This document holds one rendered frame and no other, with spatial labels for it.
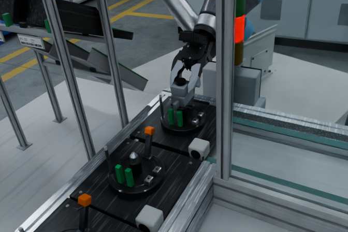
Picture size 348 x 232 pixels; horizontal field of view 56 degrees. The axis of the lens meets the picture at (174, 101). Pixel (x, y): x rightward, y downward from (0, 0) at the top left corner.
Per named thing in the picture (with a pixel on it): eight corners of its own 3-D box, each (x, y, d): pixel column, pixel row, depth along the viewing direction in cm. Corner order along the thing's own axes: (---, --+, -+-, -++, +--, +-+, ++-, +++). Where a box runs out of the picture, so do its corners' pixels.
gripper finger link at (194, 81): (202, 100, 95) (206, 72, 98) (196, 91, 90) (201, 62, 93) (191, 100, 96) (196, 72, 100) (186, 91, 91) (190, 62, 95)
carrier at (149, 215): (127, 142, 97) (120, 107, 90) (201, 165, 86) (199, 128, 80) (70, 201, 79) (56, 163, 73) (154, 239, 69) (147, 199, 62)
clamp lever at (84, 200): (83, 225, 68) (84, 192, 66) (90, 229, 67) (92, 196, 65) (70, 234, 64) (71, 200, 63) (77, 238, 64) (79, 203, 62)
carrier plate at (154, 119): (169, 100, 115) (168, 95, 114) (233, 115, 105) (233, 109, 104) (130, 140, 98) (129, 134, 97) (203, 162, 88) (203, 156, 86)
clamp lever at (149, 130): (146, 153, 85) (148, 125, 84) (152, 155, 85) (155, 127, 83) (138, 157, 82) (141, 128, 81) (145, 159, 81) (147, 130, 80)
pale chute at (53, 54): (87, 75, 128) (91, 65, 129) (110, 84, 121) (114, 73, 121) (25, 46, 105) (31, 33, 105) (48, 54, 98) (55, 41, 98)
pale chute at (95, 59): (117, 82, 122) (122, 71, 122) (143, 91, 114) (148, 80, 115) (59, 52, 99) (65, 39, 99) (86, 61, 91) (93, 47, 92)
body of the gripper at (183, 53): (207, 76, 100) (219, 43, 103) (200, 61, 92) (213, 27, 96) (185, 72, 103) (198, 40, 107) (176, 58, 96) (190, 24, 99)
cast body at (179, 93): (181, 92, 100) (178, 73, 96) (194, 95, 98) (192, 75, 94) (168, 108, 94) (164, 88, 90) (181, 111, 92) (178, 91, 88)
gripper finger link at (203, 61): (205, 78, 93) (208, 52, 96) (203, 75, 91) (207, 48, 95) (189, 78, 94) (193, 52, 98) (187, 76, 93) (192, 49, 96)
